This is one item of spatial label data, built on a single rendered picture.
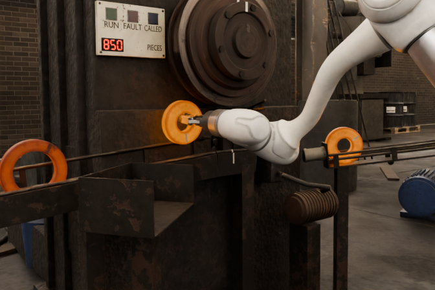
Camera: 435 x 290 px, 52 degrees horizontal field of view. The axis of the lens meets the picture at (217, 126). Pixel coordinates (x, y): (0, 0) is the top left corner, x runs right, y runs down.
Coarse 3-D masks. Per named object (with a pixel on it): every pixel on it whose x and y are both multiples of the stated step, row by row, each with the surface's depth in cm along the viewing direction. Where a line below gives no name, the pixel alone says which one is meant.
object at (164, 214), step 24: (120, 168) 130; (144, 168) 134; (168, 168) 132; (192, 168) 129; (96, 192) 110; (120, 192) 108; (144, 192) 106; (168, 192) 132; (192, 192) 130; (96, 216) 110; (120, 216) 108; (144, 216) 106; (168, 216) 119; (144, 240) 120; (144, 264) 121; (144, 288) 121
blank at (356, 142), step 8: (336, 128) 191; (344, 128) 189; (328, 136) 190; (336, 136) 189; (344, 136) 189; (352, 136) 189; (360, 136) 189; (328, 144) 189; (336, 144) 189; (352, 144) 189; (360, 144) 189; (328, 152) 189; (336, 152) 189; (344, 160) 189; (352, 160) 190
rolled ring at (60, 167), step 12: (24, 144) 127; (36, 144) 129; (48, 144) 131; (12, 156) 126; (60, 156) 134; (0, 168) 124; (12, 168) 126; (60, 168) 134; (0, 180) 125; (12, 180) 126; (60, 180) 134
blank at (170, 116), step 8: (176, 104) 157; (184, 104) 159; (192, 104) 161; (168, 112) 155; (176, 112) 157; (184, 112) 159; (192, 112) 161; (200, 112) 163; (168, 120) 155; (176, 120) 157; (168, 128) 156; (176, 128) 158; (192, 128) 162; (200, 128) 164; (168, 136) 157; (176, 136) 158; (184, 136) 160; (192, 136) 162
